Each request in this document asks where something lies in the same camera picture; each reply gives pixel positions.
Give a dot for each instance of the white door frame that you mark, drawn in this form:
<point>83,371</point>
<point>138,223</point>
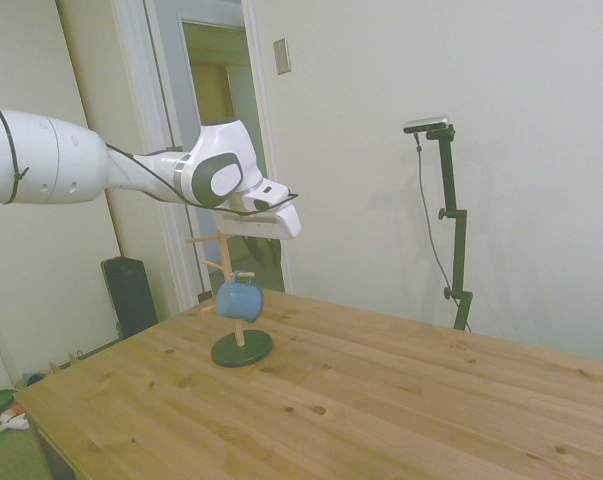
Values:
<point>263,100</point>

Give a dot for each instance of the silver exterior camera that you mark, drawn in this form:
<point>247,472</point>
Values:
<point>426,124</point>

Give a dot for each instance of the brown interior door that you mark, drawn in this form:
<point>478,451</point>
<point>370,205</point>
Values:
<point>208,95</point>

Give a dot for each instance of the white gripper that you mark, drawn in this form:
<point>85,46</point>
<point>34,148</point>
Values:
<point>261,222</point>

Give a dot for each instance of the wooden mug tree dark base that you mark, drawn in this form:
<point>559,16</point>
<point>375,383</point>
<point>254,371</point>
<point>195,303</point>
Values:
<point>243,350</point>

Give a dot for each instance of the white floor object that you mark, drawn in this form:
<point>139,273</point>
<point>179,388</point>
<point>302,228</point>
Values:
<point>16,422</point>

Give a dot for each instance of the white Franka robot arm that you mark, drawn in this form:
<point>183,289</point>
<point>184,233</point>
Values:
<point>56,160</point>

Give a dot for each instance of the grey wall switch plate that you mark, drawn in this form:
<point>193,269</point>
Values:
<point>282,56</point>

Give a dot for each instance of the white open door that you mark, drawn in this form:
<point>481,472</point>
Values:
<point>126,75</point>

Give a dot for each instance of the blue enamel mug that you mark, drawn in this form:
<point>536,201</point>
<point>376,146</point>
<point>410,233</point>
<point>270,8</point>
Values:
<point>238,300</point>

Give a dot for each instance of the black camera stand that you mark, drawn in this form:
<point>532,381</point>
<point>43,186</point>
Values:
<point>459,260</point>

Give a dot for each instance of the small olive floor object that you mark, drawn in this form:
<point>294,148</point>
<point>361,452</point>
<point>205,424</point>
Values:
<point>55,368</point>
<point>76,356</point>

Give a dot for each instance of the black case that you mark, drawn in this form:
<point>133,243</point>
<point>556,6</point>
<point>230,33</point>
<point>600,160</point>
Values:
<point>131,300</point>

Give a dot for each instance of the teal floor object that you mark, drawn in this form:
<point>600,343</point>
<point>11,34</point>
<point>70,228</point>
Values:
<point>32,378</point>

